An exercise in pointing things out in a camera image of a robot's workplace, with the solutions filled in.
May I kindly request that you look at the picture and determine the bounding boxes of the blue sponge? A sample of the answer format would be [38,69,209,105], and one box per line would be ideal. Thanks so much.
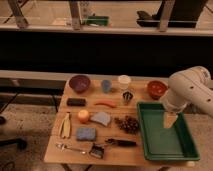
[76,127,96,141]

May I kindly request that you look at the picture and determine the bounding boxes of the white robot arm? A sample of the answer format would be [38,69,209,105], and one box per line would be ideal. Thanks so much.
[160,66,213,128]

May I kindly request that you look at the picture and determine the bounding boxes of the red bowl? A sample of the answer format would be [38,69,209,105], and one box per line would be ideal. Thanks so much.
[147,80,168,100]

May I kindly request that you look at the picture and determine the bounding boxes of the purple bowl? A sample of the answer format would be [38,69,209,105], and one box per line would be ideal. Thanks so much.
[69,75,91,93]

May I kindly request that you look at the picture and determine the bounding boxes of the green plastic tray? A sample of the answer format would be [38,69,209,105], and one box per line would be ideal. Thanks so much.
[137,102,200,161]

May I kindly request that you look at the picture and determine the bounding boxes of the dark grape bunch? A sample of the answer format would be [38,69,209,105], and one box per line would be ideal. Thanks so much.
[114,116,139,134]

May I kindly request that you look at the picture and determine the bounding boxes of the white cup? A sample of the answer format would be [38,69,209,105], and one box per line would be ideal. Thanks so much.
[118,75,131,90]

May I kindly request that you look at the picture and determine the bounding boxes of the grey blue cloth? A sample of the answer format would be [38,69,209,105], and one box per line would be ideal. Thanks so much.
[90,112,111,126]

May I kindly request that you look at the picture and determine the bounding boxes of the orange carrot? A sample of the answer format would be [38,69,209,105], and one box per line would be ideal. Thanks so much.
[94,101,117,108]

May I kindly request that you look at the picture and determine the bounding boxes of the blue cup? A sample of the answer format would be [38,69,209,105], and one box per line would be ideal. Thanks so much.
[101,80,112,93]

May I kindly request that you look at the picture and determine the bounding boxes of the orange apple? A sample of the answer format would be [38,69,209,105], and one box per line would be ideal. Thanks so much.
[78,110,90,124]

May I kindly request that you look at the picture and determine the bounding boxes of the black rectangular block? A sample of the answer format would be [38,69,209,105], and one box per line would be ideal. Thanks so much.
[67,98,86,106]

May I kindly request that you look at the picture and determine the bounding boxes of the yellow banana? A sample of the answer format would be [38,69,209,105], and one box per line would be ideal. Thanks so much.
[59,112,71,138]

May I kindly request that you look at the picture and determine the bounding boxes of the green box on shelf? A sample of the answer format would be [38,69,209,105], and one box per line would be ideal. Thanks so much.
[86,15,109,26]

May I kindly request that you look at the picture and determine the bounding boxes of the black office chair base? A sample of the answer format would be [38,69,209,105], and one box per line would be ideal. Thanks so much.
[0,116,27,150]

